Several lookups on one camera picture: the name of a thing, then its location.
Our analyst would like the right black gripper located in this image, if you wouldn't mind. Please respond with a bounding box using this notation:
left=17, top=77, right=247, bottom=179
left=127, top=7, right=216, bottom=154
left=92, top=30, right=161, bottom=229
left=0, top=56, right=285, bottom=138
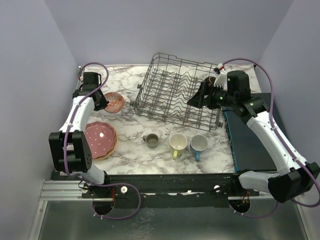
left=187, top=80, right=237, bottom=109

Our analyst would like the red blue patterned bowl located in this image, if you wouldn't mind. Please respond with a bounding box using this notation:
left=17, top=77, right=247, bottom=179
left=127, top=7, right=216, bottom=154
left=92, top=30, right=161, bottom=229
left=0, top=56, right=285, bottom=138
left=104, top=92, right=125, bottom=114

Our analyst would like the dark brown patterned bowl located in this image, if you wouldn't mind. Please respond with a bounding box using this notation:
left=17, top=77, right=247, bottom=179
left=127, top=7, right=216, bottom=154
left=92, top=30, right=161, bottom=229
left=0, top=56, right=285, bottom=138
left=204, top=76, right=216, bottom=88

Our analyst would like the small grey mug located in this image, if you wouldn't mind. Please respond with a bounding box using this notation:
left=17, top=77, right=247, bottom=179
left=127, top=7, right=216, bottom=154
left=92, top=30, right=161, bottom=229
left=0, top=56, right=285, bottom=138
left=142, top=133, right=159, bottom=149

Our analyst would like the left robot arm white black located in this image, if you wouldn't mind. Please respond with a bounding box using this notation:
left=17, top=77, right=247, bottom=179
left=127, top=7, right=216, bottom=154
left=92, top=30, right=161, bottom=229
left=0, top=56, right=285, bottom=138
left=48, top=72, right=111, bottom=198

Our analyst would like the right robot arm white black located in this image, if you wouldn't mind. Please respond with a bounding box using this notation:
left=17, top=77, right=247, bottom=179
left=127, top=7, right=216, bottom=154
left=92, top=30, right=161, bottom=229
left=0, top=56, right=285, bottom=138
left=187, top=70, right=320, bottom=203

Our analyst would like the pink dotted plate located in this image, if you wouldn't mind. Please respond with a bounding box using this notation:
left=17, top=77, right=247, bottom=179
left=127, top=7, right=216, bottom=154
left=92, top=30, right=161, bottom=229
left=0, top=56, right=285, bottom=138
left=84, top=121, right=118, bottom=160

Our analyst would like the blue mug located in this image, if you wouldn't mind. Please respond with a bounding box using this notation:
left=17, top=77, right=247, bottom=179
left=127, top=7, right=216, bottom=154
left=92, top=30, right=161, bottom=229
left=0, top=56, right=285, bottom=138
left=190, top=135, right=208, bottom=162

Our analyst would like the tan plate under pink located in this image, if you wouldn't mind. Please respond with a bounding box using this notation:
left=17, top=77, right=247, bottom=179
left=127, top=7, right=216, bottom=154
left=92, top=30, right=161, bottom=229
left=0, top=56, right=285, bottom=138
left=90, top=131, right=118, bottom=161

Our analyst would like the yellow cream mug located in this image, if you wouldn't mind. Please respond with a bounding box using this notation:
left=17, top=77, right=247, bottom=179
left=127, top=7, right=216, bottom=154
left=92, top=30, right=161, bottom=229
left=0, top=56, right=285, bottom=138
left=169, top=133, right=188, bottom=160

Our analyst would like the dark blue box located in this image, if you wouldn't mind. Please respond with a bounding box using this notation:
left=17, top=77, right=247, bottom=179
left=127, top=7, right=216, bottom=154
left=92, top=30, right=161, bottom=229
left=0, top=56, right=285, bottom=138
left=223, top=107, right=277, bottom=172

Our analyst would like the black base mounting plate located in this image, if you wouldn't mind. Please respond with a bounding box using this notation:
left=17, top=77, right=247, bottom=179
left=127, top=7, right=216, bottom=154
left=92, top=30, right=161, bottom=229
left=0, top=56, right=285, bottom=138
left=82, top=172, right=260, bottom=210

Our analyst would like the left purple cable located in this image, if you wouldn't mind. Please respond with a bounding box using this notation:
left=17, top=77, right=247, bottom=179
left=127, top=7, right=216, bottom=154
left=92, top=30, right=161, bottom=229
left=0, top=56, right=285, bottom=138
left=63, top=62, right=142, bottom=221

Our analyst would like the purple cable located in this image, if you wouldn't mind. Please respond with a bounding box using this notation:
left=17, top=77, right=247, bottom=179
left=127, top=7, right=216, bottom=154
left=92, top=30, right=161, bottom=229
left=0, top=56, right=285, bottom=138
left=63, top=62, right=142, bottom=221
left=217, top=58, right=320, bottom=218

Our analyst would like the grey wire dish rack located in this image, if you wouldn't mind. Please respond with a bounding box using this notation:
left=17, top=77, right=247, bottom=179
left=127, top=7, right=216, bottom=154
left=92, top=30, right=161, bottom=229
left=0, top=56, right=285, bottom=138
left=130, top=52, right=223, bottom=132

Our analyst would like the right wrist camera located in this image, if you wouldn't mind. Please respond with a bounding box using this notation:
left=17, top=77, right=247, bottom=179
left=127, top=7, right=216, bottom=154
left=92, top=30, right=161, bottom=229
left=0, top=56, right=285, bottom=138
left=214, top=63, right=227, bottom=88

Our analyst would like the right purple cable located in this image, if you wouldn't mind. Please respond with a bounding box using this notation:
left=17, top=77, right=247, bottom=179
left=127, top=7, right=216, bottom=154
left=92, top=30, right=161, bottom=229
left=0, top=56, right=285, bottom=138
left=217, top=58, right=320, bottom=218

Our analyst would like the aluminium rail frame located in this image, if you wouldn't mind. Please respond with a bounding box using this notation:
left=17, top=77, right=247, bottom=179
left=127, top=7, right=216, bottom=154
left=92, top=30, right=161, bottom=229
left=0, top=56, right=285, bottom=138
left=28, top=171, right=85, bottom=240

